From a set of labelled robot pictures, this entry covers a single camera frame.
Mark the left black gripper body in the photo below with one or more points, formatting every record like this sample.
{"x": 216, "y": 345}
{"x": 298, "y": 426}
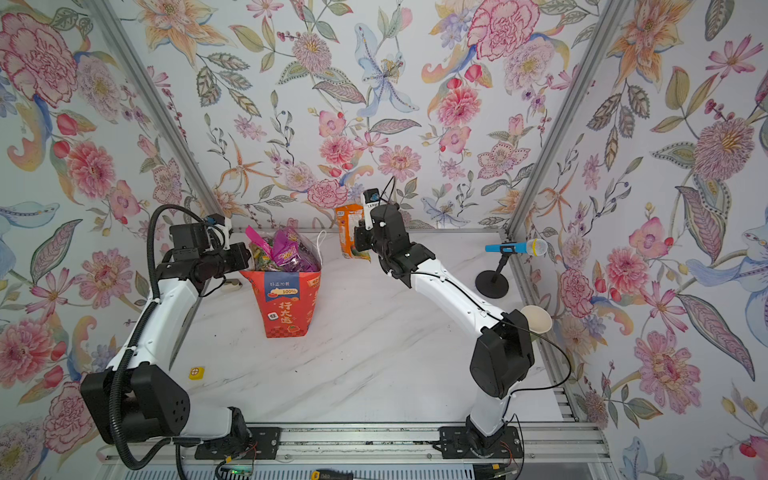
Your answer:
{"x": 221, "y": 262}

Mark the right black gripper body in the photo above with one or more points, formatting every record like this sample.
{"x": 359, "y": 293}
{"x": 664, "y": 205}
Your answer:
{"x": 374, "y": 242}

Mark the orange snack pack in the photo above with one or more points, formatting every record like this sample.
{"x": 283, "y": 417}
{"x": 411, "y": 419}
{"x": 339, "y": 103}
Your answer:
{"x": 348, "y": 217}

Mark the large pink candy bag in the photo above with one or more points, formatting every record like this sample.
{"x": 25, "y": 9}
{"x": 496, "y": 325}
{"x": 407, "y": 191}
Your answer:
{"x": 261, "y": 252}

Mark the magenta grape snack bag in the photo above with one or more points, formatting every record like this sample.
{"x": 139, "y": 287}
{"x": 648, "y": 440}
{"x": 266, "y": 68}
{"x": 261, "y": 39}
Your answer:
{"x": 291, "y": 253}

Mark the red white paper bag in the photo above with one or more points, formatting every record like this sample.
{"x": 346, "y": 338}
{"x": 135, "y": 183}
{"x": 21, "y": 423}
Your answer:
{"x": 286, "y": 300}

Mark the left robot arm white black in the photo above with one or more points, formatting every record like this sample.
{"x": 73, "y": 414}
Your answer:
{"x": 135, "y": 398}

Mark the small yellow square tag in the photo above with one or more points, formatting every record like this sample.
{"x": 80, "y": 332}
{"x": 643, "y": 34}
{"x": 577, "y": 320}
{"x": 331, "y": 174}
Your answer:
{"x": 196, "y": 373}

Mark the blue microphone on stand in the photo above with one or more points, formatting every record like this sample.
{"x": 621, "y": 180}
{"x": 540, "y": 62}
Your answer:
{"x": 493, "y": 284}

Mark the green paper cup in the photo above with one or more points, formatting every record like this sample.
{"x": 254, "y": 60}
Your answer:
{"x": 539, "y": 320}

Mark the yellow black screwdriver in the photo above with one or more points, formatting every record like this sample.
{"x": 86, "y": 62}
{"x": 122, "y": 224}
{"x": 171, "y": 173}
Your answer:
{"x": 329, "y": 474}

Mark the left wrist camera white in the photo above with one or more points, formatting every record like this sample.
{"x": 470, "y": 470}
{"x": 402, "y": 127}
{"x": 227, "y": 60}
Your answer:
{"x": 220, "y": 229}

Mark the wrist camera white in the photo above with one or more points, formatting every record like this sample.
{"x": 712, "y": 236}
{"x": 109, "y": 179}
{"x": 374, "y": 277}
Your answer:
{"x": 220, "y": 229}
{"x": 371, "y": 198}

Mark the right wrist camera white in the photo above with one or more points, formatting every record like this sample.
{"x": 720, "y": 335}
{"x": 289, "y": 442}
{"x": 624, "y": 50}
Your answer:
{"x": 371, "y": 198}

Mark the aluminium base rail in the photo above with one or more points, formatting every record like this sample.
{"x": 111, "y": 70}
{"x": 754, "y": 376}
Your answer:
{"x": 400, "y": 443}

